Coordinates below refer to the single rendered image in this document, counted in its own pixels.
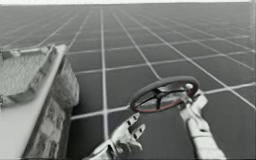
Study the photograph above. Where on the grey mesh tray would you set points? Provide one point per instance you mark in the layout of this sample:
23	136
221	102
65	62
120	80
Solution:
20	73

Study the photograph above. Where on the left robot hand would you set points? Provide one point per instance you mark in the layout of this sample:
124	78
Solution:
128	134

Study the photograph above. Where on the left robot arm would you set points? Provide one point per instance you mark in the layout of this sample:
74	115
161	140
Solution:
100	152

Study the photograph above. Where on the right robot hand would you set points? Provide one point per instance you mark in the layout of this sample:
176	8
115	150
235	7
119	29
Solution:
191	106

